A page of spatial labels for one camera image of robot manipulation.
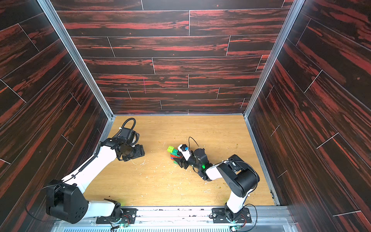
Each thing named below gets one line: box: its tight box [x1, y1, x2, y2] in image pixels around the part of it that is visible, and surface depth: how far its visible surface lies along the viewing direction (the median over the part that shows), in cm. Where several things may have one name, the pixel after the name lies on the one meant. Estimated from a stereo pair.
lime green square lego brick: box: [167, 145, 175, 154], surface depth 85 cm
